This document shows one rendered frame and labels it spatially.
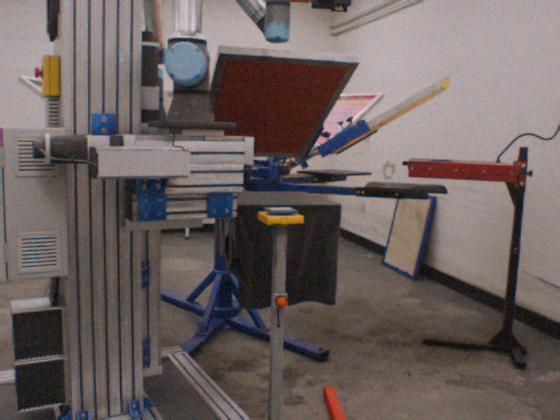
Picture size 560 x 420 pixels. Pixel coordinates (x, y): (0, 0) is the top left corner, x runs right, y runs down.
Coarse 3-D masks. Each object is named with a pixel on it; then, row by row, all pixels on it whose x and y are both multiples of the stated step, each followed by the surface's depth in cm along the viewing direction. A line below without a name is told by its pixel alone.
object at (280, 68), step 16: (240, 64) 218; (256, 64) 219; (272, 64) 221; (288, 64) 222; (224, 80) 226; (240, 80) 228; (256, 80) 229; (272, 80) 230; (224, 96) 237; (240, 96) 238; (256, 96) 240; (272, 96) 241; (224, 112) 248; (240, 112) 250; (256, 112) 251; (240, 128) 262; (256, 128) 264
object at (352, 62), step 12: (228, 48) 212; (240, 48) 214; (252, 48) 215; (264, 48) 217; (216, 60) 215; (240, 60) 216; (252, 60) 217; (264, 60) 218; (276, 60) 219; (288, 60) 219; (300, 60) 220; (312, 60) 221; (324, 60) 222; (336, 60) 223; (348, 60) 225; (216, 72) 221; (348, 72) 231; (216, 84) 228; (216, 96) 236; (336, 96) 247; (324, 120) 264; (312, 132) 273; (300, 156) 295
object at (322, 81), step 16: (288, 80) 232; (304, 80) 233; (320, 80) 234; (336, 80) 236; (288, 96) 242; (304, 96) 244; (320, 96) 245; (272, 112) 253; (288, 112) 254; (304, 112) 256; (320, 112) 257; (272, 128) 265; (288, 128) 267; (304, 128) 269; (256, 144) 278; (272, 144) 279; (288, 144) 281; (304, 144) 283
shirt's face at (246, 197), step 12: (240, 192) 260; (252, 192) 263; (264, 192) 264; (276, 192) 266; (288, 192) 267; (300, 192) 269; (240, 204) 219; (252, 204) 220; (264, 204) 221; (276, 204) 222; (288, 204) 223; (300, 204) 224; (312, 204) 226; (324, 204) 227; (336, 204) 228
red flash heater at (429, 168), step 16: (416, 160) 307; (432, 160) 311; (448, 160) 319; (464, 160) 328; (416, 176) 301; (432, 176) 299; (448, 176) 297; (464, 176) 295; (480, 176) 293; (496, 176) 291; (512, 176) 289
